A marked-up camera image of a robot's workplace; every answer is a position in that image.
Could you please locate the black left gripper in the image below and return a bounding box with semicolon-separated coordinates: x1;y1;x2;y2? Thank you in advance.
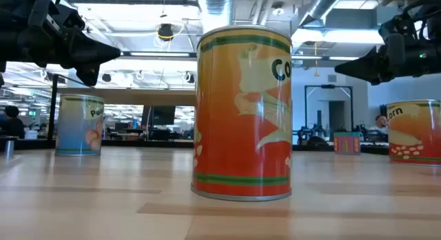
20;0;121;88

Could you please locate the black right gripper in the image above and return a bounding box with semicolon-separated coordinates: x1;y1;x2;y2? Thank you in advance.
334;32;431;86

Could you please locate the blue peach can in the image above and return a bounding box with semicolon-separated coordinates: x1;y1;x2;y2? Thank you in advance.
54;94;105;157

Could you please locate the small teal pink can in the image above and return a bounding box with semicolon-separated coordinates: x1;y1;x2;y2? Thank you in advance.
333;131;362;155

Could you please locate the orange corn can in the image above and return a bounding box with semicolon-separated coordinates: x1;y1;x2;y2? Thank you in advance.
386;99;441;167
190;25;293;202

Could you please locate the white building column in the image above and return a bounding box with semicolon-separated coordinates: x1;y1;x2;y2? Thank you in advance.
67;68;88;90

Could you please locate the yellow hanging pendant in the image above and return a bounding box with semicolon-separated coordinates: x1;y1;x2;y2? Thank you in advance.
312;42;320;78

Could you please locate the person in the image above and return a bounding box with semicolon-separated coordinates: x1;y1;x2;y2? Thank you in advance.
0;105;26;140
367;114;389;134

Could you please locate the grey door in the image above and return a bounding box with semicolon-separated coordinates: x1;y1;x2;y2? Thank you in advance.
328;101;346;132

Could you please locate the black round ceiling fixture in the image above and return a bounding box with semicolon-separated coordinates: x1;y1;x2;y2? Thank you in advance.
157;23;175;42

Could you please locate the black dome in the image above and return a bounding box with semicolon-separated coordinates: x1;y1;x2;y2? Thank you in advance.
307;135;329;147

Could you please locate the black monitor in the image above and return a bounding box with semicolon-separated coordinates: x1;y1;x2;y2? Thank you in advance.
141;105;176;141

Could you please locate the black metal frame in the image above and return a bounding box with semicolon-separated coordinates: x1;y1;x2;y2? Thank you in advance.
304;83;354;132

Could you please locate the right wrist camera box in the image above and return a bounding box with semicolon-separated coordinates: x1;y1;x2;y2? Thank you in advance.
378;21;407;39

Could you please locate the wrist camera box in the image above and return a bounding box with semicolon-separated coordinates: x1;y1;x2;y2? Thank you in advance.
54;4;86;31
378;21;407;39

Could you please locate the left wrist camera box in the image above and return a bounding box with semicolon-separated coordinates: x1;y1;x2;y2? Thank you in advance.
54;4;86;31

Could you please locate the black aluminium rig frame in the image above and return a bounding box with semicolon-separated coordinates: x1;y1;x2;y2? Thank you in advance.
0;136;390;156

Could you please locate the silver metal post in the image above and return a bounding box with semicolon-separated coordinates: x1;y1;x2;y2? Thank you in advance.
3;138;17;161

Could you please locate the wide silver ventilation duct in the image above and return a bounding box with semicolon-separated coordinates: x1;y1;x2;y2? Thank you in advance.
196;0;242;32

